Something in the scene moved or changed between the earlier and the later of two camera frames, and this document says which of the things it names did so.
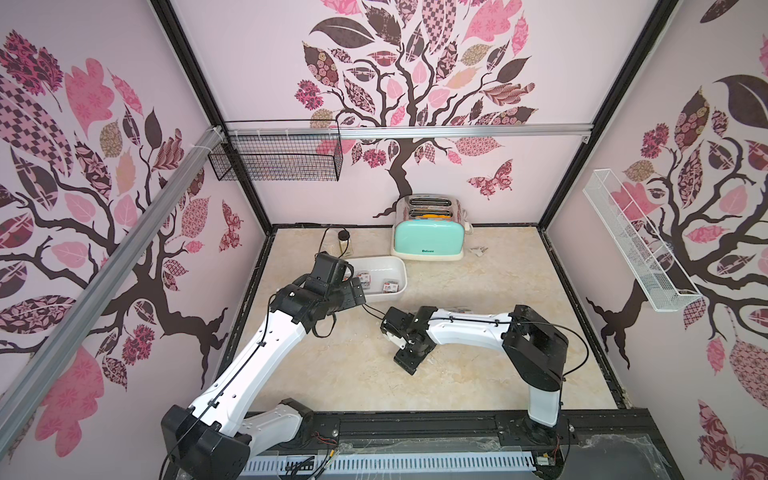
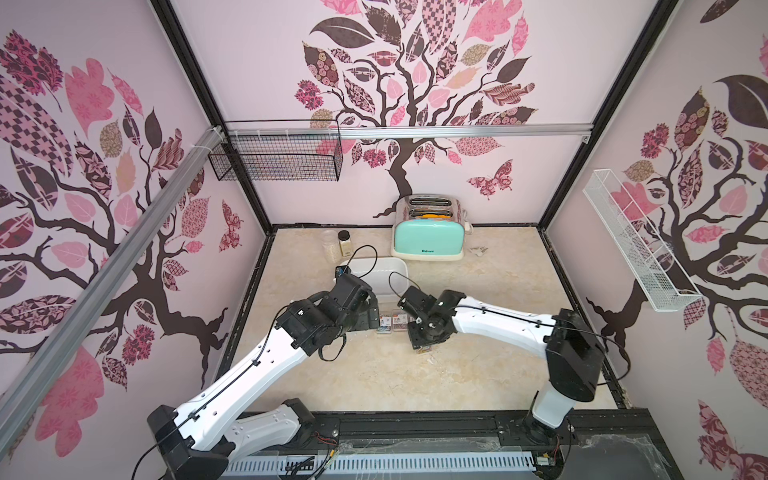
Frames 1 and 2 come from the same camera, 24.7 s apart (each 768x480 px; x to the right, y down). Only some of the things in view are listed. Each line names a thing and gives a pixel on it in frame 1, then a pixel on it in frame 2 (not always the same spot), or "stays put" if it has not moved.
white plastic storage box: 382,277 stays put
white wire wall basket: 665,285 stays put
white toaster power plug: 478,250 stays put
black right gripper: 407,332 -> 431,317
